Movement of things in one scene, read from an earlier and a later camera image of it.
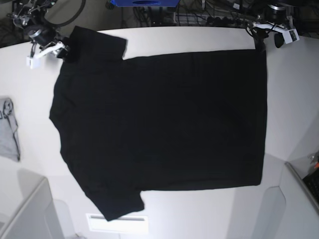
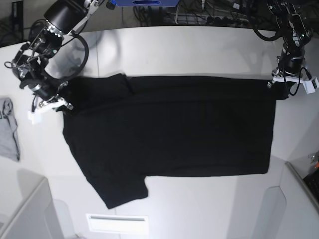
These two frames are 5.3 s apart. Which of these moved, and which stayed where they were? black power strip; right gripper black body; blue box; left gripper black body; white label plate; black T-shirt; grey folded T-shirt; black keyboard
Moved: right gripper black body; left gripper black body; black T-shirt
Stayed: black power strip; blue box; white label plate; grey folded T-shirt; black keyboard
